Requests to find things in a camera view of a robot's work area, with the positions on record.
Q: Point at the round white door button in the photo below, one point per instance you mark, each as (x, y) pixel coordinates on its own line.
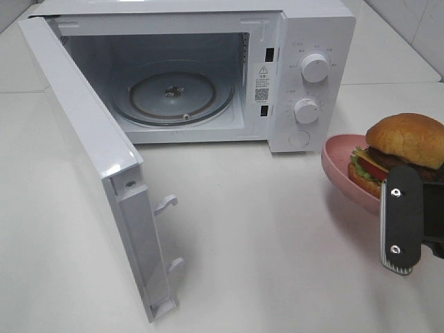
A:
(299, 138)

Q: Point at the white microwave door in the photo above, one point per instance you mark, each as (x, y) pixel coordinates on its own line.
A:
(108, 164)

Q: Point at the pink round plate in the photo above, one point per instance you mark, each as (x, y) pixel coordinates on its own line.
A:
(335, 158)

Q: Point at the burger with sesame-free bun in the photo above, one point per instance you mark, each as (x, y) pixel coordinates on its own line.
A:
(406, 139)

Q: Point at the glass microwave turntable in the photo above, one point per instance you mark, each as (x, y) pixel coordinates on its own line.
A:
(172, 92)

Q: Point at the white microwave oven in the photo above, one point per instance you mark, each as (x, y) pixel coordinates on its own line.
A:
(260, 43)

